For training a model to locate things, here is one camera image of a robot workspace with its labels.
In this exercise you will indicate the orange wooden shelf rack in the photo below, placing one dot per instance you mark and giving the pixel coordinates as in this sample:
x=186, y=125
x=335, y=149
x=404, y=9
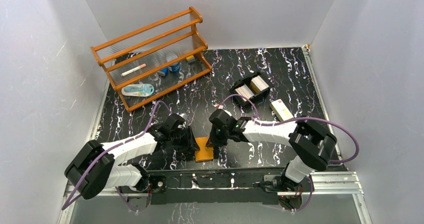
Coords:
x=176, y=35

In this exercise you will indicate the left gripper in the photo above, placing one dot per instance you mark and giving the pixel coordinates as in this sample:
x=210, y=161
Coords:
x=191, y=138

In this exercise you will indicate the white box with red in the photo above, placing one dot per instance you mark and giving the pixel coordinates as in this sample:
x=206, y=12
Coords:
x=280, y=110

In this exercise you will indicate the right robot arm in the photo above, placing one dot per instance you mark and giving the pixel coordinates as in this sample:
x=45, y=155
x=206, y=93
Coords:
x=313, y=144

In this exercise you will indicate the black card tray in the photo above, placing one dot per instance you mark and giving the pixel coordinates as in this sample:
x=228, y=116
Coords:
x=246, y=80

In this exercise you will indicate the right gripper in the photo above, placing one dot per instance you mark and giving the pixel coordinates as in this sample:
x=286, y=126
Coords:
x=213, y=141

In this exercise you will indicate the blue packaged item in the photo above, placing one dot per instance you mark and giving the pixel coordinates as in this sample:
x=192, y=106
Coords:
x=138, y=90

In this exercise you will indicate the white card stack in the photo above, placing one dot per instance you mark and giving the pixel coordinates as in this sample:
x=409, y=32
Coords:
x=257, y=84
x=244, y=91

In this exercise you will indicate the white pink pen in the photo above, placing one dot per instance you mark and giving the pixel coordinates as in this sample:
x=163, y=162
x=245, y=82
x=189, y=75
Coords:
x=126, y=73

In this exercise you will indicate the small blue block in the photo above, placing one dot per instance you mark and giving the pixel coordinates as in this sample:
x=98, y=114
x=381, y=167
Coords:
x=163, y=72

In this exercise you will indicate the orange card holder wallet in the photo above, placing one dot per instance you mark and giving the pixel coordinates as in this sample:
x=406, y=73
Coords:
x=204, y=154

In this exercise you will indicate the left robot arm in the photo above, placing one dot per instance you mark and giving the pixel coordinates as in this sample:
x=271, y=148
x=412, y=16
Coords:
x=105, y=165

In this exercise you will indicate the blue white can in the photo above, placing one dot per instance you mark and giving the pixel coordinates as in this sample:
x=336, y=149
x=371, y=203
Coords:
x=176, y=66

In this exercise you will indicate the small grey yellow block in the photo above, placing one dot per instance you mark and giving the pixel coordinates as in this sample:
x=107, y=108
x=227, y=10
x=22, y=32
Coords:
x=190, y=59

